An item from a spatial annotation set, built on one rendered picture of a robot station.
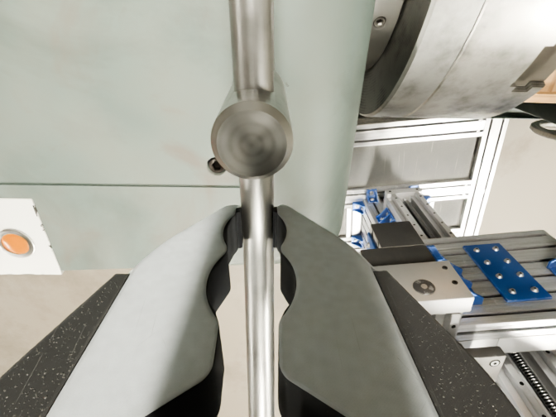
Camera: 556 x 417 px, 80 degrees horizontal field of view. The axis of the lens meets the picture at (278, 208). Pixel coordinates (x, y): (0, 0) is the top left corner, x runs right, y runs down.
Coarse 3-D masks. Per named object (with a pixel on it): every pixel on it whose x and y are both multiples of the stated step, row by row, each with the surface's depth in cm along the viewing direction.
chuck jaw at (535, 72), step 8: (544, 48) 25; (552, 48) 25; (544, 56) 26; (552, 56) 26; (536, 64) 26; (544, 64) 26; (552, 64) 26; (528, 72) 27; (536, 72) 27; (544, 72) 27; (552, 72) 27; (520, 80) 28; (528, 80) 28; (536, 80) 28
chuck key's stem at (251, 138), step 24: (240, 96) 9; (264, 96) 9; (216, 120) 9; (240, 120) 8; (264, 120) 8; (288, 120) 9; (216, 144) 9; (240, 144) 9; (264, 144) 9; (288, 144) 9; (240, 168) 9; (264, 168) 9
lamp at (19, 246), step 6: (6, 234) 27; (12, 234) 27; (6, 240) 27; (12, 240) 27; (18, 240) 27; (24, 240) 27; (6, 246) 27; (12, 246) 27; (18, 246) 27; (24, 246) 27; (18, 252) 28; (24, 252) 28
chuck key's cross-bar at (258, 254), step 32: (256, 0) 8; (256, 32) 9; (256, 64) 9; (256, 192) 11; (256, 224) 12; (256, 256) 12; (256, 288) 13; (256, 320) 13; (256, 352) 14; (256, 384) 14; (256, 416) 15
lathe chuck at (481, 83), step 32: (512, 0) 22; (544, 0) 22; (480, 32) 23; (512, 32) 23; (544, 32) 23; (480, 64) 25; (512, 64) 25; (448, 96) 29; (480, 96) 29; (512, 96) 29
